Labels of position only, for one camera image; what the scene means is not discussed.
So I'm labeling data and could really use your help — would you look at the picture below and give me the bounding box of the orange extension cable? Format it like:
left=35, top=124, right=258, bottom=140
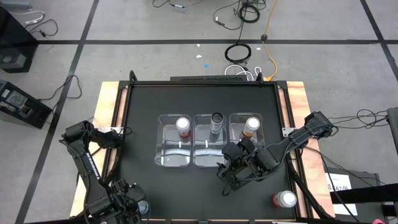
left=260, top=0, right=279, bottom=81

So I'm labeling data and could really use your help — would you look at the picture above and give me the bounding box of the black cable bundle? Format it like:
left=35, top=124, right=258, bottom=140
left=326, top=108, right=389, bottom=130

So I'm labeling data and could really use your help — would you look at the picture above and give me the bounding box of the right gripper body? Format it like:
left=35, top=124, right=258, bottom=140
left=222, top=136, right=261, bottom=183

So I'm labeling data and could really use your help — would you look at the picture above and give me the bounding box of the black computer box with labels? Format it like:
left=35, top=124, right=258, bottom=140
left=0, top=80, right=53, bottom=129

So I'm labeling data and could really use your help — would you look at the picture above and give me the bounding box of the white cable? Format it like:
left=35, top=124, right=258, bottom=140
left=224, top=64, right=262, bottom=81
left=12, top=11, right=46, bottom=26

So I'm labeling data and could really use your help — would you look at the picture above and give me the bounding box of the red bottle white cap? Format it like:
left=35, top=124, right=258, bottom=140
left=175, top=116, right=192, bottom=139

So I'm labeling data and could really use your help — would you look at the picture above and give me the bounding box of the black coiled cable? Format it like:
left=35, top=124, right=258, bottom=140
left=238, top=2, right=261, bottom=24
left=224, top=42, right=252, bottom=65

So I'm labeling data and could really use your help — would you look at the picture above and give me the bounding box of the clear plastic bin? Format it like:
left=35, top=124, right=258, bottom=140
left=154, top=113, right=192, bottom=168
left=192, top=113, right=230, bottom=168
left=228, top=112, right=269, bottom=156

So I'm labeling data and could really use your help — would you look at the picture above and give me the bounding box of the white paper sheet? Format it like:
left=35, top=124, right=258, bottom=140
left=325, top=173, right=352, bottom=192
left=334, top=203, right=358, bottom=216

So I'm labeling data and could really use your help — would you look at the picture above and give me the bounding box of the grey power adapter with cable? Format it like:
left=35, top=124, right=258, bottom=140
left=152, top=0, right=203, bottom=13

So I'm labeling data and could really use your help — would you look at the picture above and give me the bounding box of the brown bottle white cap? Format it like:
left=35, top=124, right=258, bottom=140
left=241, top=116, right=261, bottom=138

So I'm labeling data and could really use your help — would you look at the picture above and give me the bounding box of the black metal table frame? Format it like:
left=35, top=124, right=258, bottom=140
left=101, top=70, right=312, bottom=224

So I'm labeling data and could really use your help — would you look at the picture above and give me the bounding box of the thin black floor cable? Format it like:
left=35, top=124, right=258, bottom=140
left=37, top=74, right=83, bottom=102
left=213, top=7, right=242, bottom=31
left=24, top=19, right=59, bottom=37

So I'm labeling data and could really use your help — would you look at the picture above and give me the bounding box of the black storage case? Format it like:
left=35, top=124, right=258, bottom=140
left=325, top=167, right=388, bottom=224

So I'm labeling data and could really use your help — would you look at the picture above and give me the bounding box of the grey post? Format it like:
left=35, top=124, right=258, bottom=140
left=387, top=107, right=398, bottom=156

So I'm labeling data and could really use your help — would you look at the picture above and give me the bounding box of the black cabinet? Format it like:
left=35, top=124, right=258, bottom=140
left=0, top=6, right=39, bottom=74

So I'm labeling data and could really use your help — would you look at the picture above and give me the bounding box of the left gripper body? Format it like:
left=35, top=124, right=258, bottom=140
left=110, top=180, right=141, bottom=222

